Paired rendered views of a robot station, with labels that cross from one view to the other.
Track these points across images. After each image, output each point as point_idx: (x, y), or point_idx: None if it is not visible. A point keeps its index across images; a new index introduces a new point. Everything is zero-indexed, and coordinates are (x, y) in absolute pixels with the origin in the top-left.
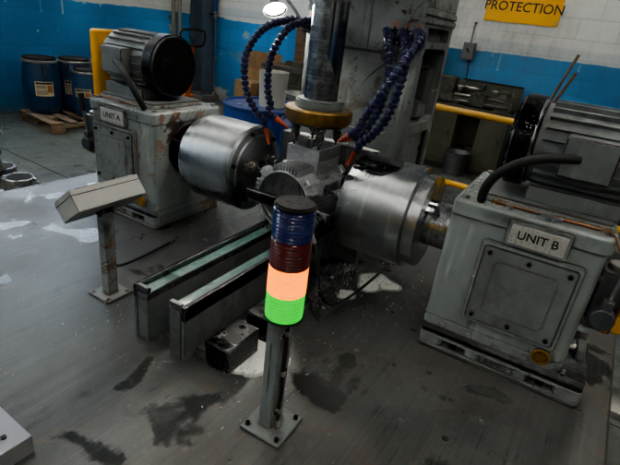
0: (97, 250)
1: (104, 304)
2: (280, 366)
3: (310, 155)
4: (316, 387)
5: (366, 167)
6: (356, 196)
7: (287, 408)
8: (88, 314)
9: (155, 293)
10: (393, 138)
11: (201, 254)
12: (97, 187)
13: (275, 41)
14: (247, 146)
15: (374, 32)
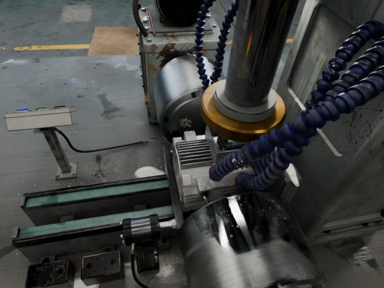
0: (101, 127)
1: (54, 179)
2: None
3: (212, 149)
4: None
5: (217, 218)
6: (188, 241)
7: None
8: (40, 181)
9: (30, 208)
10: (344, 170)
11: (93, 187)
12: (28, 114)
13: (235, 0)
14: (185, 104)
15: (382, 12)
